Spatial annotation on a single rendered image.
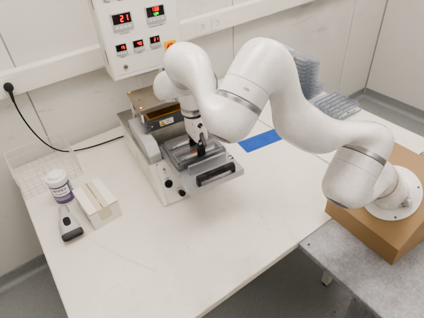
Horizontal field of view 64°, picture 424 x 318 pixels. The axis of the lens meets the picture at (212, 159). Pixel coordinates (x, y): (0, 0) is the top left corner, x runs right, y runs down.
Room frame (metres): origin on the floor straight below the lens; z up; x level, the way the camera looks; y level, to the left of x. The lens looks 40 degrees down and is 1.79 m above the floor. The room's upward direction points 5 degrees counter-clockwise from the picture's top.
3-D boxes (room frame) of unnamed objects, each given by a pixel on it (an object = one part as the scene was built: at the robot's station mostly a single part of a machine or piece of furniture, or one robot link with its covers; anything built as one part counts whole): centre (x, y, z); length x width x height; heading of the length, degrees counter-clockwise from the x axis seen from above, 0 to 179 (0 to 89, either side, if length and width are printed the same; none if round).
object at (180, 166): (1.04, 0.07, 0.98); 0.20 x 0.17 x 0.03; 115
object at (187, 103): (1.00, 0.06, 1.27); 0.09 x 0.08 x 0.13; 91
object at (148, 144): (1.16, 0.28, 0.96); 0.25 x 0.05 x 0.07; 25
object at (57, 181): (1.05, 0.65, 0.82); 0.09 x 0.09 x 0.15
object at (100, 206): (0.97, 0.48, 0.80); 0.19 x 0.13 x 0.09; 32
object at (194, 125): (1.00, 0.05, 1.12); 0.10 x 0.08 x 0.11; 25
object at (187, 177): (1.00, 0.05, 0.97); 0.30 x 0.22 x 0.08; 25
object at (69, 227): (0.90, 0.60, 0.79); 0.20 x 0.08 x 0.08; 32
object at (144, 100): (1.32, 0.18, 1.08); 0.31 x 0.24 x 0.13; 115
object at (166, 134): (1.31, 0.20, 0.93); 0.46 x 0.35 x 0.01; 25
